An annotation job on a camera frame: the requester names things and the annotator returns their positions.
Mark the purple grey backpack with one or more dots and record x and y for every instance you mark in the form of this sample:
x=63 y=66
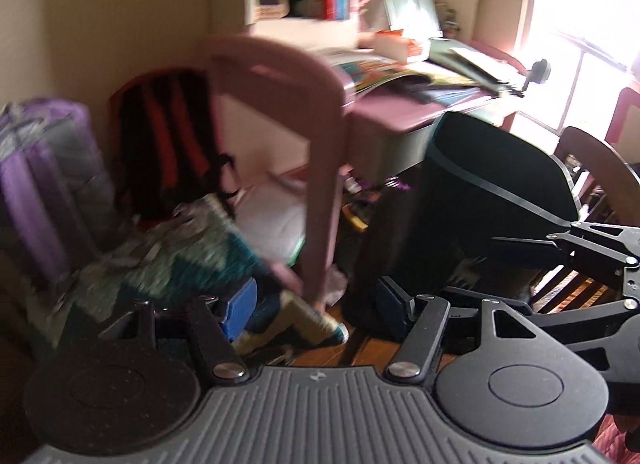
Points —
x=57 y=198

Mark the dark wooden chair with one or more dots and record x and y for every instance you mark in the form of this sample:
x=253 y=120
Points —
x=608 y=192

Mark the teal zigzag quilt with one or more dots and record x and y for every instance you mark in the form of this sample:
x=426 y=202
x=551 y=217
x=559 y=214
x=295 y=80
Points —
x=198 y=253

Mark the white digital timer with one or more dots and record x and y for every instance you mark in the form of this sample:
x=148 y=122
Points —
x=270 y=9

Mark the orange white tissue pack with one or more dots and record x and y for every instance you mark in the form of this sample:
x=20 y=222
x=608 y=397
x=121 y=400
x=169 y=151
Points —
x=393 y=45

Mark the green book stand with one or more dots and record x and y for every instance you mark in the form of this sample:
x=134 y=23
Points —
x=417 y=19

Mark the black desk clamp knob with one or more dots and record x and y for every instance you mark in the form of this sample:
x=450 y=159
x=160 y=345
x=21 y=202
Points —
x=538 y=74

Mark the pink study desk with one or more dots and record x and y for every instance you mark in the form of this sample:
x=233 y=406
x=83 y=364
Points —
x=380 y=134

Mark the pink white board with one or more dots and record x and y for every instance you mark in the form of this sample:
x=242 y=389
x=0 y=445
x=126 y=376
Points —
x=624 y=132

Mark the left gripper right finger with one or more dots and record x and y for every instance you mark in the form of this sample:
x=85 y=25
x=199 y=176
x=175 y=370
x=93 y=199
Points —
x=417 y=323

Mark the colourful open picture book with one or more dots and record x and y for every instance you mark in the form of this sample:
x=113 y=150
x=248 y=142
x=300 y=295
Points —
x=368 y=72

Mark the white paper sheet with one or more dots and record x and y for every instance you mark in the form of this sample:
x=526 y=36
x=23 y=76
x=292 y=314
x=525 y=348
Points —
x=271 y=217

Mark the red black backpack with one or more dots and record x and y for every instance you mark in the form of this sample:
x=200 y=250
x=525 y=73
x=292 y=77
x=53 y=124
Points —
x=165 y=144

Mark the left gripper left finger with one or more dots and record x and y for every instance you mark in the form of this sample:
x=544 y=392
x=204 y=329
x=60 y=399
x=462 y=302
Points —
x=215 y=322

